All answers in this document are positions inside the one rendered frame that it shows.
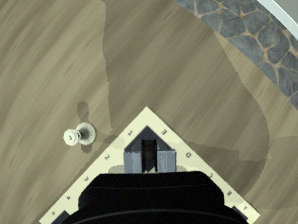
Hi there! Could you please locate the black chess pawn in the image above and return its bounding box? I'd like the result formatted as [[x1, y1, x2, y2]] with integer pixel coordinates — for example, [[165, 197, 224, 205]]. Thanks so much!
[[145, 140, 155, 161]]

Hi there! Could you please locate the cream and dark grey chessboard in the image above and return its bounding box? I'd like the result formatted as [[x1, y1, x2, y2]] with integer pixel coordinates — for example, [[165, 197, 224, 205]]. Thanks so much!
[[39, 107, 260, 224]]

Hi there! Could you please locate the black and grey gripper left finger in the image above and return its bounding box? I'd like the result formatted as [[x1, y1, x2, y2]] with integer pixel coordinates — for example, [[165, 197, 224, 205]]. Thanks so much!
[[123, 139, 145, 174]]

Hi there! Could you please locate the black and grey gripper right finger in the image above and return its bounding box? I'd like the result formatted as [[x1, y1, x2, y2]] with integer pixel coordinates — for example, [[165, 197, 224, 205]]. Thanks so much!
[[154, 139, 176, 173]]

